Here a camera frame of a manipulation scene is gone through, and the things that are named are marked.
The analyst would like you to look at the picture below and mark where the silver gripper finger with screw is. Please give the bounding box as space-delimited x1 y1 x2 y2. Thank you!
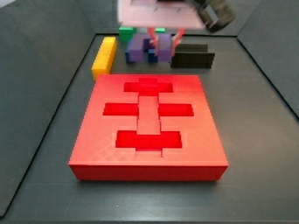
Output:
172 28 184 49

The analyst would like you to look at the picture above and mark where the silver black-tipped gripper finger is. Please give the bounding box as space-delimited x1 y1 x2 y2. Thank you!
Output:
147 27 159 48

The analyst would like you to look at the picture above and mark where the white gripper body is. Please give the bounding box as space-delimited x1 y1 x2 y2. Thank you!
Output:
116 0 204 30

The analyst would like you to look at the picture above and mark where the purple U-shaped block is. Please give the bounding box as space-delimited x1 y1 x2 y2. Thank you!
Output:
125 33 172 63

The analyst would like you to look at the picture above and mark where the black fixture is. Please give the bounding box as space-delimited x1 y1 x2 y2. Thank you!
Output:
171 44 215 69

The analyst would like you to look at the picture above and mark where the red board with slots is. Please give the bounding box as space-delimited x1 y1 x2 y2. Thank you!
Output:
69 74 229 181

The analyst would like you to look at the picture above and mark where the blue U-shaped block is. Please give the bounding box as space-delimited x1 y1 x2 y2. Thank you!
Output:
147 49 157 63

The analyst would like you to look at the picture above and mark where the green stepped block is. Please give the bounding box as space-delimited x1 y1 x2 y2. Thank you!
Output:
117 25 167 45

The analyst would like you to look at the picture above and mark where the yellow long block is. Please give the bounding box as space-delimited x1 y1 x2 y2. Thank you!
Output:
91 37 117 80

